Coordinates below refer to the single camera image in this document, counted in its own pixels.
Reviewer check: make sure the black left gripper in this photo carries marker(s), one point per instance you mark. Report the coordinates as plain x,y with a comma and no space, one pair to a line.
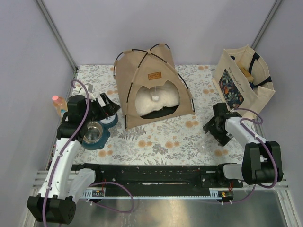
110,108

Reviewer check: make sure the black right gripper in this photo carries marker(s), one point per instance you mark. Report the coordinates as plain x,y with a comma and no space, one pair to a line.
222,139

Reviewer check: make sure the teal double pet bowl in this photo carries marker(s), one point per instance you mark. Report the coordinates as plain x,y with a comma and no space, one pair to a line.
98,133

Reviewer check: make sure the white fluffy cushion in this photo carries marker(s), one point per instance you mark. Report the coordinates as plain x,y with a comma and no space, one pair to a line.
155,98

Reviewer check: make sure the beige fabric pet tent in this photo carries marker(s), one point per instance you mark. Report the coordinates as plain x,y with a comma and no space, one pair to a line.
151,80

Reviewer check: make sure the black tent pole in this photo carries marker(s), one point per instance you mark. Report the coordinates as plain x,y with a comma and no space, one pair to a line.
161,66
137,68

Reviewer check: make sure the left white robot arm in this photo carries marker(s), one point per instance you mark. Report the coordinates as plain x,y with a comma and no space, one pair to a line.
84,124

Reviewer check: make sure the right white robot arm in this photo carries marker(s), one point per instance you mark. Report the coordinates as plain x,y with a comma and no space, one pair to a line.
261,164

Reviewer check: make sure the floral patterned table mat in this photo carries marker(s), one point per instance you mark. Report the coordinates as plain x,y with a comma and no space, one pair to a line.
172,141

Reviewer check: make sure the pink capped plastic bottle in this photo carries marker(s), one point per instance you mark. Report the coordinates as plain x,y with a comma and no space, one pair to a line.
60,105

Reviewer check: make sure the cream floral tote bag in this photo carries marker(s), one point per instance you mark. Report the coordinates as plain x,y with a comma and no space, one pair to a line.
235,90

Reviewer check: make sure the wooden block in bag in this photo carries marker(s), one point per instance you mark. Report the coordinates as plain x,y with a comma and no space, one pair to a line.
247,75

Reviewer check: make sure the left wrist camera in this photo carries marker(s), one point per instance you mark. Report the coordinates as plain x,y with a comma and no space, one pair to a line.
86,92

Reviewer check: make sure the white slotted cable duct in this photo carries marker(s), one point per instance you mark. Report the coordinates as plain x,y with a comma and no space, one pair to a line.
157,191

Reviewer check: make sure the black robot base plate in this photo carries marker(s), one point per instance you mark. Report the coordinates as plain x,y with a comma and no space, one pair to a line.
130,176

